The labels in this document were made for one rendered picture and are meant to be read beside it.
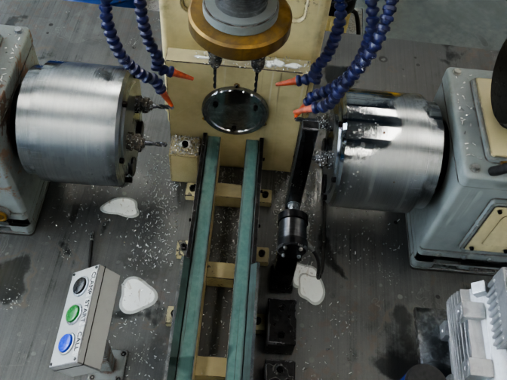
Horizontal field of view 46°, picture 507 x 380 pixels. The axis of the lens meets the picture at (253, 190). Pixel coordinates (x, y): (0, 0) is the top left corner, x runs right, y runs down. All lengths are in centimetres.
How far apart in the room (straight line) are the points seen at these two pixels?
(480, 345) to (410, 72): 96
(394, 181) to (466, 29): 227
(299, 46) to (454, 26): 210
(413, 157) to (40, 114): 70
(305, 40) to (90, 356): 78
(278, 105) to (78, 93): 42
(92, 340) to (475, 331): 64
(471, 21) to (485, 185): 233
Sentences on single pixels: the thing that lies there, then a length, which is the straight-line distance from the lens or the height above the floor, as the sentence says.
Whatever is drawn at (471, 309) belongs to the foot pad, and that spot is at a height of 108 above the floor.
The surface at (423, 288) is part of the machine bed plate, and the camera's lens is 141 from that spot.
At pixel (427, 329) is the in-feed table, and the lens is 124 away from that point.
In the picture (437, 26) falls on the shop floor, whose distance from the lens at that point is 334.
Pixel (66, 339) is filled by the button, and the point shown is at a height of 108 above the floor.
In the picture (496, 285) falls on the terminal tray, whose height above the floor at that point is 112.
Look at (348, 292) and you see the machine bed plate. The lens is 136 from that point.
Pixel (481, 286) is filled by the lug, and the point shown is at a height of 109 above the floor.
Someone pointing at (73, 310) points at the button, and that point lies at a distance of 103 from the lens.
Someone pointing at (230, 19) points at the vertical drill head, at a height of 136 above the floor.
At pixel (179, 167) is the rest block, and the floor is 86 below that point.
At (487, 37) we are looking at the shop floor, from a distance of 339.
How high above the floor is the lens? 201
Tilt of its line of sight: 56 degrees down
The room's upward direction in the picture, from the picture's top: 7 degrees clockwise
